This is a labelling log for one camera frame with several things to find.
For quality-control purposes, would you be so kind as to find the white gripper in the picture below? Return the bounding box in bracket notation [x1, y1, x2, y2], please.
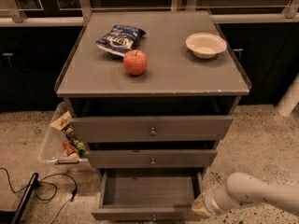
[192, 185, 237, 217]

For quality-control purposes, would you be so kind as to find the grey bottom drawer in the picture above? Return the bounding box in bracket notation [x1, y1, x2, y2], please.
[92, 168, 203, 221]

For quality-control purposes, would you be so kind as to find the grey drawer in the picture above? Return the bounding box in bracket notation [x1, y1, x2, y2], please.
[87, 149, 217, 168]
[92, 168, 203, 221]
[71, 116, 233, 143]

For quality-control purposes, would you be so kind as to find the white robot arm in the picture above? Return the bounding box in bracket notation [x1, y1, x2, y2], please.
[192, 80, 299, 217]

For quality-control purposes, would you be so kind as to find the grey top drawer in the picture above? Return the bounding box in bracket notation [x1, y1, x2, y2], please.
[71, 116, 233, 143]

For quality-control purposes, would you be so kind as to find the grey middle drawer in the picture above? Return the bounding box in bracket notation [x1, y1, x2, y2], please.
[87, 149, 217, 168]

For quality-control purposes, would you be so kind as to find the grey drawer cabinet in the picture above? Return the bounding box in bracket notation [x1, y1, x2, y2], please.
[54, 10, 252, 179]

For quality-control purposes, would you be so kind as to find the green snack pouch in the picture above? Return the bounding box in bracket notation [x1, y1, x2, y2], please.
[73, 139, 86, 157]

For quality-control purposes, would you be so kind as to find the orange red snack pouch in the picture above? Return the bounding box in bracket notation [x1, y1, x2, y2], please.
[63, 141, 79, 158]

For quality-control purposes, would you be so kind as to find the clear plastic bin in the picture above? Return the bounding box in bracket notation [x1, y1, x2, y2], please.
[38, 102, 91, 172]

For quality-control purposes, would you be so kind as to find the red apple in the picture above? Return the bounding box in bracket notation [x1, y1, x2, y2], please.
[123, 49, 148, 76]

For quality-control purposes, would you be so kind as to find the brown snack packet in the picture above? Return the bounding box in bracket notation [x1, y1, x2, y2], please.
[50, 111, 76, 139]

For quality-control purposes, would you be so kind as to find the white paper bowl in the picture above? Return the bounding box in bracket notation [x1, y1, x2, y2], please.
[185, 33, 227, 59]

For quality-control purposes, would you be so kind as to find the black flat bar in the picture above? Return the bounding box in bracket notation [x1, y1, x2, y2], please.
[10, 173, 39, 224]

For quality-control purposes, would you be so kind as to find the blue chip bag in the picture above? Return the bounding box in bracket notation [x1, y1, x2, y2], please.
[95, 24, 146, 57]

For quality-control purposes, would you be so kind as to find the black cable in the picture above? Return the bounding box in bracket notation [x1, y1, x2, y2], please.
[0, 167, 78, 224]

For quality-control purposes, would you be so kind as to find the metal railing frame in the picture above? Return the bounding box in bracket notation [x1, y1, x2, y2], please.
[0, 0, 299, 26]

